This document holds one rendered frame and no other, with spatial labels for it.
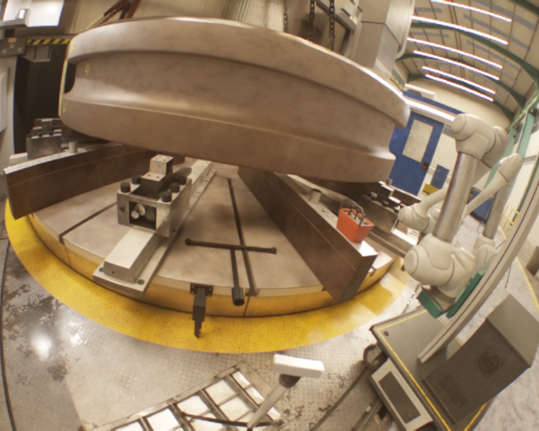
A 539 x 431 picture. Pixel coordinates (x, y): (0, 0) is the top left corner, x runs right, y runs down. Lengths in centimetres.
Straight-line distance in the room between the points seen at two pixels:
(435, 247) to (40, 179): 248
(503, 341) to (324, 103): 180
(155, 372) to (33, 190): 158
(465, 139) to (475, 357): 96
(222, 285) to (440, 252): 112
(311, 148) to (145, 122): 113
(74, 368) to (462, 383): 193
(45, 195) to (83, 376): 139
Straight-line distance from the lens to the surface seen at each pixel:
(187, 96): 173
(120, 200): 150
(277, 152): 163
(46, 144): 316
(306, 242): 176
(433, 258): 108
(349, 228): 144
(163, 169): 154
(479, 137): 112
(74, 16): 409
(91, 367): 151
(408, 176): 667
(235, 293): 133
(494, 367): 131
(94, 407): 142
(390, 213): 247
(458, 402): 146
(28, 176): 213
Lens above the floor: 130
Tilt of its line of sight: 26 degrees down
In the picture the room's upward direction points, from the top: 16 degrees clockwise
